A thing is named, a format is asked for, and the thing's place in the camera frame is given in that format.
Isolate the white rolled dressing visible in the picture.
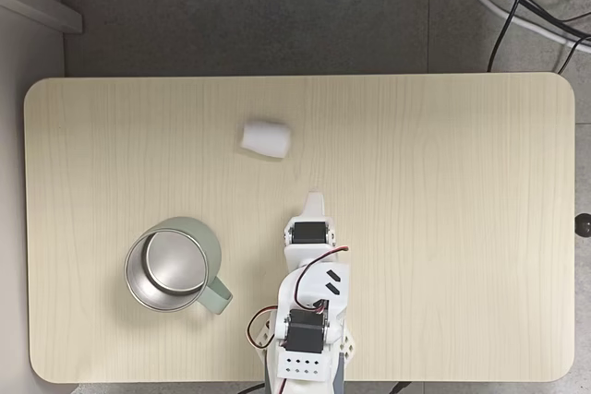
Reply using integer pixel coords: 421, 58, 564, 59
238, 122, 293, 161

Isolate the green mug steel inside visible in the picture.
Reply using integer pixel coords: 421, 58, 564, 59
124, 215, 234, 316

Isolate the white shelf board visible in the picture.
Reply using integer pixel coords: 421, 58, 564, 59
0, 0, 85, 36

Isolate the red black arm wire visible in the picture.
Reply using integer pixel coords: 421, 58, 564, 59
294, 247, 351, 309

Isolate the red black base wire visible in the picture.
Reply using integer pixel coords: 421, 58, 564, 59
246, 304, 279, 350

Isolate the thin white cable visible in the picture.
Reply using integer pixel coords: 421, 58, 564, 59
556, 36, 591, 74

